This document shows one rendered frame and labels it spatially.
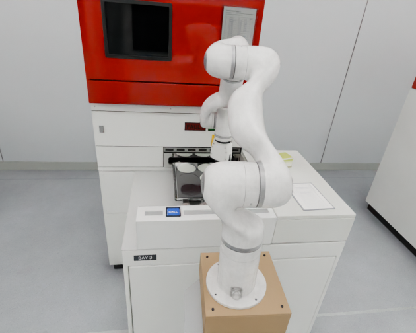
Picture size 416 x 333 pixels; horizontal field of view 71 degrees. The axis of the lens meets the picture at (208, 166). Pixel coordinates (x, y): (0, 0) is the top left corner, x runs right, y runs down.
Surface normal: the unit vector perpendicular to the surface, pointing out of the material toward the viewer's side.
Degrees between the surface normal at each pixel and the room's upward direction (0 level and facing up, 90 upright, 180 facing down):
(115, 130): 90
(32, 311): 0
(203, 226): 90
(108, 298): 0
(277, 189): 67
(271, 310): 2
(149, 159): 90
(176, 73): 90
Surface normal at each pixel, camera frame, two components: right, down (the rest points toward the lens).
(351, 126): 0.14, 0.48
